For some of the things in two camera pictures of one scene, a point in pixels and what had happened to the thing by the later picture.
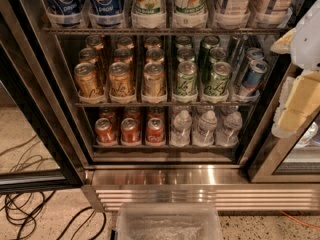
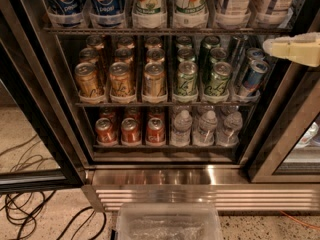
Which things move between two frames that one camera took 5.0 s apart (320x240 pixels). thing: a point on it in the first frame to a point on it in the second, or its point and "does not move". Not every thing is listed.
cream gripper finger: (302, 101) to (303, 48)
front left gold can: (86, 79) does not move
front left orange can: (104, 131) does not move
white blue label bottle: (232, 1) does not move
